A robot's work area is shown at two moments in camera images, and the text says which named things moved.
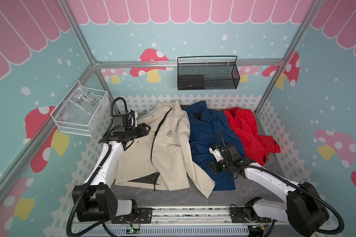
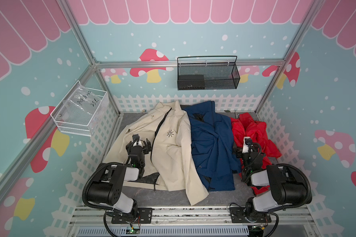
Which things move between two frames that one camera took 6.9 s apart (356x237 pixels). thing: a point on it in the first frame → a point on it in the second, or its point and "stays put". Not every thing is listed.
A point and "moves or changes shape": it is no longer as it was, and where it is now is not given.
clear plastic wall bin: x=81 y=110 stays put
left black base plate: x=143 y=215 stays put
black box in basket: x=191 y=82 stays put
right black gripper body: x=221 y=166 → x=245 y=158
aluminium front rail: x=193 y=221 stays put
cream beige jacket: x=161 y=159 stays put
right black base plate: x=239 y=215 stays put
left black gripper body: x=137 y=132 → x=145 y=150
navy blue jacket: x=209 y=128 moves or changes shape
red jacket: x=257 y=147 moves or changes shape
